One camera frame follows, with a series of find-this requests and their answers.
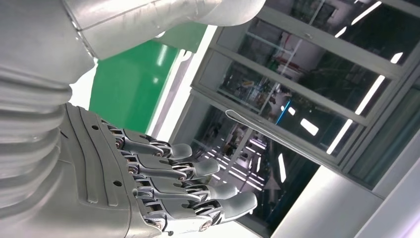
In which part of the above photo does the green conveyor belt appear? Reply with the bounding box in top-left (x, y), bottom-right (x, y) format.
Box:
top-left (88, 24), bottom-right (219, 142)

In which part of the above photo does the glass partition with grey frame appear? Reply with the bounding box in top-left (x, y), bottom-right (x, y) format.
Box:
top-left (169, 0), bottom-right (420, 238)

